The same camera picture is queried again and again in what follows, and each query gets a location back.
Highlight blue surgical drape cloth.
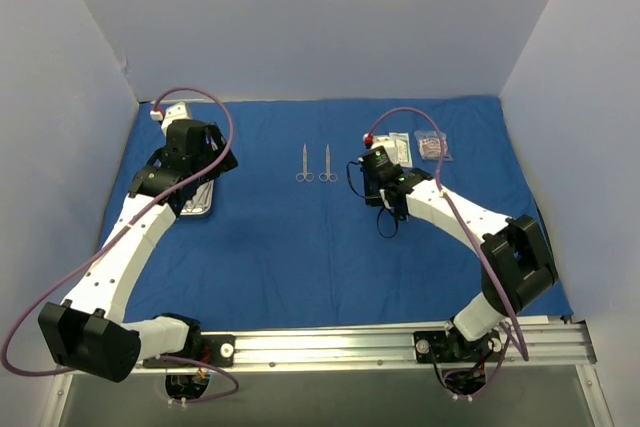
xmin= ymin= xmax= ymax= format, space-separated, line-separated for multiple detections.
xmin=77 ymin=96 xmax=574 ymax=336

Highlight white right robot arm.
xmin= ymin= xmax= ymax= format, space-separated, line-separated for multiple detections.
xmin=358 ymin=146 xmax=558 ymax=360

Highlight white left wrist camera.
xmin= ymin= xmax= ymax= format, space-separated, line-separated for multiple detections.
xmin=150 ymin=101 xmax=193 ymax=134

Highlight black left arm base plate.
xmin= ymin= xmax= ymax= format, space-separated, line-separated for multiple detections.
xmin=169 ymin=334 xmax=236 ymax=367

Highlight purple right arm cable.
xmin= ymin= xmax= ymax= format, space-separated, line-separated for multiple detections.
xmin=364 ymin=107 xmax=530 ymax=397

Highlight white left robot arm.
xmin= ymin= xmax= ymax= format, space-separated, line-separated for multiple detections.
xmin=38 ymin=119 xmax=238 ymax=382

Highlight white sterile packet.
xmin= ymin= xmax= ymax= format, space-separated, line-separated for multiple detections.
xmin=390 ymin=132 xmax=413 ymax=168

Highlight thin black cable loop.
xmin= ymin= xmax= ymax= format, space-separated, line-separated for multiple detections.
xmin=347 ymin=159 xmax=411 ymax=241

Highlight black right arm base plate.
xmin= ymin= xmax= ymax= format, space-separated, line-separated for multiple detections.
xmin=413 ymin=329 xmax=503 ymax=364

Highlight metal surgical instrument tray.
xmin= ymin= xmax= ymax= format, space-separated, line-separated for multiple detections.
xmin=180 ymin=180 xmax=215 ymax=218

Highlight suture packets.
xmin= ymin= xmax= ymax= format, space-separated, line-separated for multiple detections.
xmin=414 ymin=130 xmax=452 ymax=161

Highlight steel surgical scissors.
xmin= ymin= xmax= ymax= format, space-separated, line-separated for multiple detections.
xmin=318 ymin=144 xmax=338 ymax=183
xmin=295 ymin=143 xmax=314 ymax=183

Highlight aluminium front rail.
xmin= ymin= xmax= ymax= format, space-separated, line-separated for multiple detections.
xmin=54 ymin=319 xmax=596 ymax=376

